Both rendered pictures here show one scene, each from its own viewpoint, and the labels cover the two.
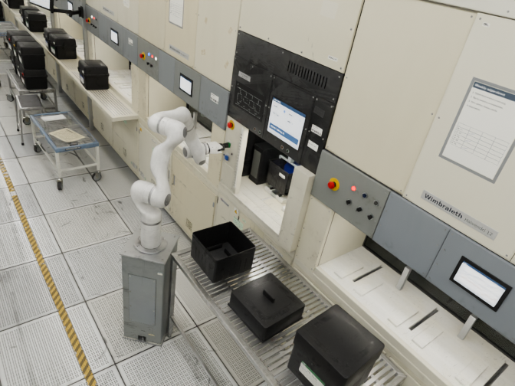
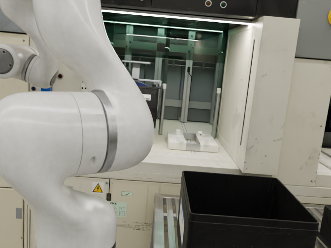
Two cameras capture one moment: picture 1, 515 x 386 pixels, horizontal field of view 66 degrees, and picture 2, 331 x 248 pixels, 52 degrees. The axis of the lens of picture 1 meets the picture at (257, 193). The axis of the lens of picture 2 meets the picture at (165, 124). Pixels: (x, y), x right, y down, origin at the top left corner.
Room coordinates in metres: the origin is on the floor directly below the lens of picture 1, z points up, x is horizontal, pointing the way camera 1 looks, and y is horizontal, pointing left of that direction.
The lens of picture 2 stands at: (1.46, 0.87, 1.24)
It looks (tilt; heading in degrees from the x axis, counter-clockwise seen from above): 11 degrees down; 310
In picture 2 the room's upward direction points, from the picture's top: 5 degrees clockwise
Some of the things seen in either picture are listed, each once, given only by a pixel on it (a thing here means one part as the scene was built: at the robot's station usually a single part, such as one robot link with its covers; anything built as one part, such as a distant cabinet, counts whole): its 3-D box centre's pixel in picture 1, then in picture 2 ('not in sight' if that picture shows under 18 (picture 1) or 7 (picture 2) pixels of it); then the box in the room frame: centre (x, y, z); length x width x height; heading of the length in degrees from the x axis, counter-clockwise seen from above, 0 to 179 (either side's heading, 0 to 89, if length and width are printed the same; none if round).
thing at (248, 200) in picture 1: (301, 186); (154, 113); (2.53, -0.31, 0.98); 0.95 x 0.88 x 1.95; 132
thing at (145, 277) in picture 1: (149, 288); not in sight; (1.86, 0.59, 0.38); 0.28 x 0.28 x 0.76; 87
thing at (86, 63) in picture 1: (93, 74); not in sight; (4.26, 2.03, 0.93); 0.30 x 0.28 x 0.26; 40
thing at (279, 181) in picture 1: (288, 171); (134, 96); (2.55, -0.19, 1.06); 0.24 x 0.20 x 0.32; 42
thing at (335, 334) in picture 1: (333, 355); not in sight; (1.19, -0.47, 0.89); 0.29 x 0.29 x 0.25; 46
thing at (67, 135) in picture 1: (67, 134); not in sight; (3.62, 2.04, 0.47); 0.31 x 0.23 x 0.02; 64
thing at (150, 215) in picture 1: (146, 201); (57, 174); (1.86, 0.62, 1.07); 0.19 x 0.12 x 0.24; 75
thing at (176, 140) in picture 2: not in sight; (190, 139); (2.32, -0.33, 0.89); 0.22 x 0.21 x 0.04; 132
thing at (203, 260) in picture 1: (222, 250); (236, 224); (1.81, 0.14, 0.85); 0.28 x 0.28 x 0.17; 42
